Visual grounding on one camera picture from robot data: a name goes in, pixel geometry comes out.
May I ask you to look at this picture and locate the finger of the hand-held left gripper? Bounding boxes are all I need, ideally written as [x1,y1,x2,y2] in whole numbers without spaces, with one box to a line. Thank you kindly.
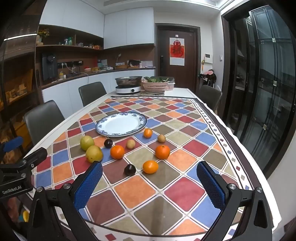
[0,136,24,160]
[14,147,48,173]

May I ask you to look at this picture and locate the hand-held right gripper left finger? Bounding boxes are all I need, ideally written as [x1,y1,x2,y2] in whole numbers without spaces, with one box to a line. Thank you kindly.
[27,161,103,241]

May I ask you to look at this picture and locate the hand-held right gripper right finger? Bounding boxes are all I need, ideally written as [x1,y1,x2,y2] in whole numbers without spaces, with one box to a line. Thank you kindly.
[196,161,274,241]

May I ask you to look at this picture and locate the yellow-green pear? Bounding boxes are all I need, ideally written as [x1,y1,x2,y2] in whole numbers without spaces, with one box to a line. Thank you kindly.
[86,145,103,163]
[80,136,95,151]

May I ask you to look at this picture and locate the blue-rimmed white plate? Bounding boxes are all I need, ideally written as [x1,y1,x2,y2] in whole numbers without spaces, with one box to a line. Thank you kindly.
[96,112,148,137]

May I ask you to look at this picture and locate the grey dining chair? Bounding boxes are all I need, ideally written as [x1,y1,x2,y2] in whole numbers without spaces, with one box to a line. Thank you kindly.
[23,100,65,146]
[198,85,222,112]
[79,82,107,107]

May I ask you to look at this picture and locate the glass display cabinet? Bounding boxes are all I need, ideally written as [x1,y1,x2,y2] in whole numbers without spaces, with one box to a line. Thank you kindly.
[0,23,40,151]

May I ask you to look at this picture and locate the white lower cabinets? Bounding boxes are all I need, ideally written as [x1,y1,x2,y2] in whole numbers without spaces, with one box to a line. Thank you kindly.
[42,68,156,107]

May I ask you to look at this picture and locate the white cabinets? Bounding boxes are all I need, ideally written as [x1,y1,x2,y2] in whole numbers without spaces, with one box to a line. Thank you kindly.
[39,7,155,49]
[42,68,156,107]

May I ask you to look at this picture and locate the black water dispenser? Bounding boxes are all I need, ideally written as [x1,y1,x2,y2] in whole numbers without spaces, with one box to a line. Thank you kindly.
[42,53,58,81]

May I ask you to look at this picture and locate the white induction cooker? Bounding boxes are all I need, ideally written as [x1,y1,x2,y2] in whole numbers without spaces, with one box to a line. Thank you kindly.
[115,85,142,94]

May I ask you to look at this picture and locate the black sliding glass door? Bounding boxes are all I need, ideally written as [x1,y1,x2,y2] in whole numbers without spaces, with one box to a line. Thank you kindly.
[221,6,296,179]

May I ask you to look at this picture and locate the dark bag with pink hat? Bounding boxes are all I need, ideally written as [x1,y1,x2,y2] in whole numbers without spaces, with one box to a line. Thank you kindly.
[199,70,217,87]

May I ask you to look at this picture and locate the steel pot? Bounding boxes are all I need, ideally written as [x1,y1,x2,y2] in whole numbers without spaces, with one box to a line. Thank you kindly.
[115,76,143,87]

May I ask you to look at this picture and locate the pink plastic basket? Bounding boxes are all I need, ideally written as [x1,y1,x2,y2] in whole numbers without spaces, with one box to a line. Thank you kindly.
[141,80,170,93]

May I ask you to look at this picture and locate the leafy greens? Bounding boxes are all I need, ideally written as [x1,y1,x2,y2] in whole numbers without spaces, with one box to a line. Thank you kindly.
[144,76,169,83]

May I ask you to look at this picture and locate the dark brown door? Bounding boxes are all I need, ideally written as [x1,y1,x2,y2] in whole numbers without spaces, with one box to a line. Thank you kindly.
[155,23,200,93]

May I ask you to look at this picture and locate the white upper cabinets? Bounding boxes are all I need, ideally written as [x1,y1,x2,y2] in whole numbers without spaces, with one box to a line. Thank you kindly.
[39,7,155,49]

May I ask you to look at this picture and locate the black wall sockets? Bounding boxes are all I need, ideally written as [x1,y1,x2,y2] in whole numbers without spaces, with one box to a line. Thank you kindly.
[57,61,83,68]

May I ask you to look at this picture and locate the wooden wall shelf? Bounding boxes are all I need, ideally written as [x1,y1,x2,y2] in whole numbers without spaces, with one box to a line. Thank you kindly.
[35,24,104,56]

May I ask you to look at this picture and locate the red and white wall calendar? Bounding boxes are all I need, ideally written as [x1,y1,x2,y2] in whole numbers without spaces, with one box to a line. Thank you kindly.
[169,37,185,66]

